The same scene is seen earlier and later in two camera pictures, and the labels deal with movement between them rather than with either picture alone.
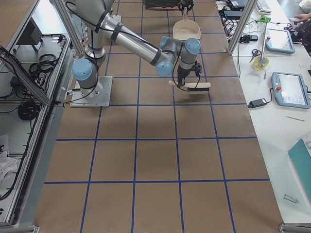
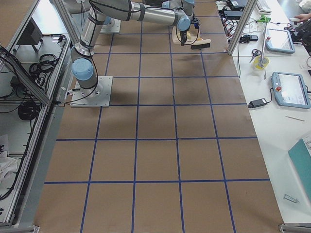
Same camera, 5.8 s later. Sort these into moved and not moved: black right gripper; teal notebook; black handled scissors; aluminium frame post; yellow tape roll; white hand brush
Moved: black right gripper; white hand brush
Not moved: aluminium frame post; yellow tape roll; black handled scissors; teal notebook
